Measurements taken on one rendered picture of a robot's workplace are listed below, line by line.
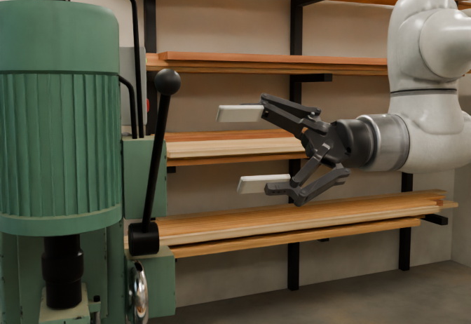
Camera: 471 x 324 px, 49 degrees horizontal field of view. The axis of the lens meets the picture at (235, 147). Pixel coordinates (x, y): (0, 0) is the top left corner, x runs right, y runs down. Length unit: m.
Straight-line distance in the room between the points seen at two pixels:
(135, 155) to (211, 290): 2.63
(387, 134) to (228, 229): 2.22
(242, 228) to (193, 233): 0.29
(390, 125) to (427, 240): 3.71
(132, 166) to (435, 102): 0.54
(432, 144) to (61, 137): 0.54
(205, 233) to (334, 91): 1.48
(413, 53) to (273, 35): 2.72
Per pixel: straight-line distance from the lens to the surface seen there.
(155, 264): 1.00
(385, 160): 0.80
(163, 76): 0.67
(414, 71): 0.83
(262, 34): 3.47
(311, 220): 3.18
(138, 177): 0.98
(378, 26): 3.99
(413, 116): 0.83
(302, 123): 0.78
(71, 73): 0.71
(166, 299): 1.03
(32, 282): 0.93
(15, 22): 0.72
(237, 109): 0.77
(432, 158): 0.84
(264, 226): 3.03
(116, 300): 1.05
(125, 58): 1.07
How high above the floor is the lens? 1.39
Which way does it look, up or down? 6 degrees down
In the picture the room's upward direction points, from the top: straight up
